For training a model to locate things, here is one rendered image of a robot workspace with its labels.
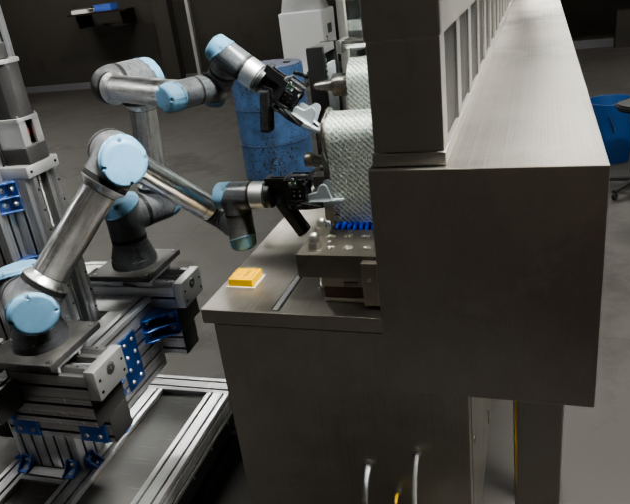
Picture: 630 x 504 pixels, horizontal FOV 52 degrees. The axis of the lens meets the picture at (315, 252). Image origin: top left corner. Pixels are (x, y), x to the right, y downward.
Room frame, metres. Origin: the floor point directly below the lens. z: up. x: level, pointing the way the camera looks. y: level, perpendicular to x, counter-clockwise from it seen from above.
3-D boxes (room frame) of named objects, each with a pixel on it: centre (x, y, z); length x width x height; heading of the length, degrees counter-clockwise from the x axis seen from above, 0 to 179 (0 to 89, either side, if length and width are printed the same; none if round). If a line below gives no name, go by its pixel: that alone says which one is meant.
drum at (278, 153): (5.65, 0.21, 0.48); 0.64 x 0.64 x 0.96
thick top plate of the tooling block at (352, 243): (1.43, -0.17, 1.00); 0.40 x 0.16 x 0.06; 70
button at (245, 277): (1.59, 0.20, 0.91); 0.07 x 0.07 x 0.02; 70
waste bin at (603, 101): (4.84, -2.41, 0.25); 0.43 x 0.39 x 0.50; 66
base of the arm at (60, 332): (1.56, 0.77, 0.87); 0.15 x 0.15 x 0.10
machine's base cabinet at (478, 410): (2.52, -0.46, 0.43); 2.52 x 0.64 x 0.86; 160
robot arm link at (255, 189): (1.67, 0.12, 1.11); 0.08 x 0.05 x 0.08; 160
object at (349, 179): (1.56, -0.17, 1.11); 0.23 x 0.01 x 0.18; 70
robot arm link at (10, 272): (1.55, 0.77, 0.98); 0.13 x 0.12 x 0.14; 27
